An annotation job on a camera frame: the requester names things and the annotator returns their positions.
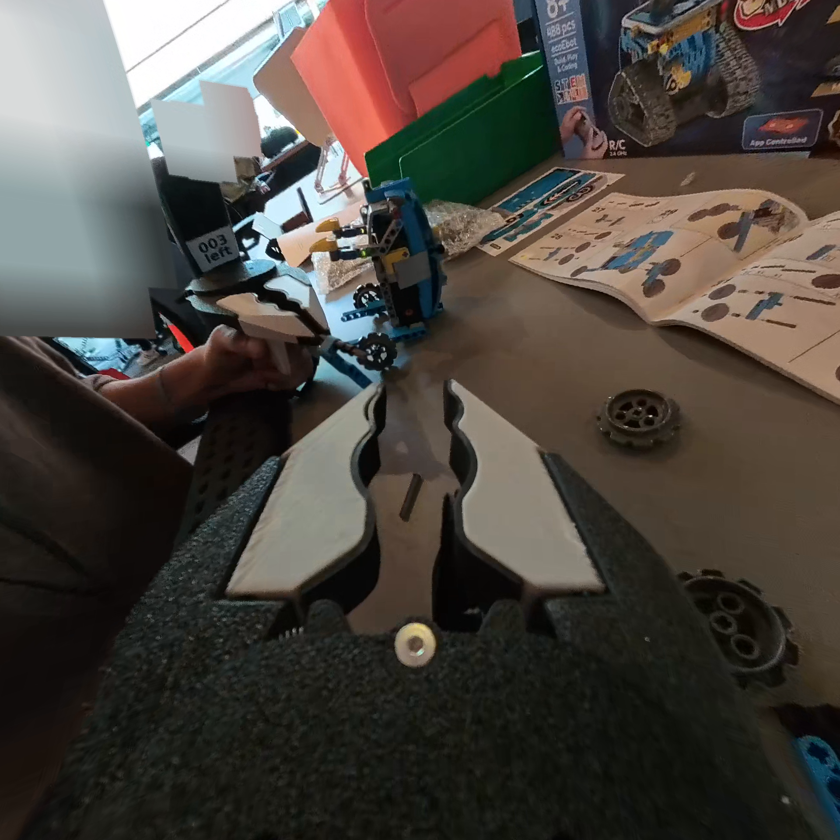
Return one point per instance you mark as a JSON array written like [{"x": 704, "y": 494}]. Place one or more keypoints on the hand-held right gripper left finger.
[{"x": 308, "y": 518}]

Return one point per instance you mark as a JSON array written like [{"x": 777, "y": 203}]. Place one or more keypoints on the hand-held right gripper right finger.
[{"x": 525, "y": 525}]

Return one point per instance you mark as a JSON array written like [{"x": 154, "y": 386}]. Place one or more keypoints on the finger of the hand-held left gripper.
[
  {"x": 292, "y": 289},
  {"x": 262, "y": 318}
]

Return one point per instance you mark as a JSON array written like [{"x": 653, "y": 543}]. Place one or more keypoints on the blue toy brick beam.
[{"x": 344, "y": 374}]

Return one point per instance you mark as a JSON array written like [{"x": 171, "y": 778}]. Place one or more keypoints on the person's left forearm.
[{"x": 151, "y": 387}]

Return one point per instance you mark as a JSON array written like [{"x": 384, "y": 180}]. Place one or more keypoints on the grey desk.
[{"x": 590, "y": 512}]

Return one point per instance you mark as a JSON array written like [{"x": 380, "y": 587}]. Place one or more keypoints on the person's left hand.
[{"x": 236, "y": 367}]

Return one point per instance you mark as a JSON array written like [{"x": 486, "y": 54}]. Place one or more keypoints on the brown paper sheet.
[{"x": 308, "y": 239}]

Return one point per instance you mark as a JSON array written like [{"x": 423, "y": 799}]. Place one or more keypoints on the grey toy axle rod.
[{"x": 411, "y": 499}]

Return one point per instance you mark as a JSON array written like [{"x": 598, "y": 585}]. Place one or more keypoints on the black perforated panel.
[{"x": 229, "y": 446}]

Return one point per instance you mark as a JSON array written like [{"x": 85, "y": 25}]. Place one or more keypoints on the blue grey toy brick robot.
[{"x": 407, "y": 262}]

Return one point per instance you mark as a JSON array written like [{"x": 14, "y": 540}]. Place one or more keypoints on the wooden board stand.
[{"x": 289, "y": 85}]

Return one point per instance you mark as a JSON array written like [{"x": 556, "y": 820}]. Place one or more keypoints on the grey toy gear wheel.
[
  {"x": 636, "y": 417},
  {"x": 738, "y": 623}
]

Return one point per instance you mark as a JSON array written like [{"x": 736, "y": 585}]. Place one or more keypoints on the crumpled bubble wrap bag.
[{"x": 466, "y": 226}]

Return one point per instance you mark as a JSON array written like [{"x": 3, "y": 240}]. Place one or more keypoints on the orange felt bag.
[{"x": 341, "y": 79}]

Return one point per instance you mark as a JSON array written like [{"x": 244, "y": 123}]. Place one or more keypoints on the green storage bin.
[{"x": 472, "y": 151}]

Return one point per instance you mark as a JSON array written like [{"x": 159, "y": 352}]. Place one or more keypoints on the person's brown clothing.
[{"x": 65, "y": 525}]

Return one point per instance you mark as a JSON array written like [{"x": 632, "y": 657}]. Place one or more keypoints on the blue printed leaflet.
[{"x": 544, "y": 203}]

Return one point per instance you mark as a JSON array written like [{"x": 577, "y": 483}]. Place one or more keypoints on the open instruction booklet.
[{"x": 722, "y": 282}]

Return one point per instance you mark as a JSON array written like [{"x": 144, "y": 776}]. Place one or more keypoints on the pile of toy brick pieces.
[{"x": 817, "y": 761}]

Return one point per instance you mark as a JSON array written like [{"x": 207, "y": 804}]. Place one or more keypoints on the toy robot kit box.
[{"x": 689, "y": 79}]

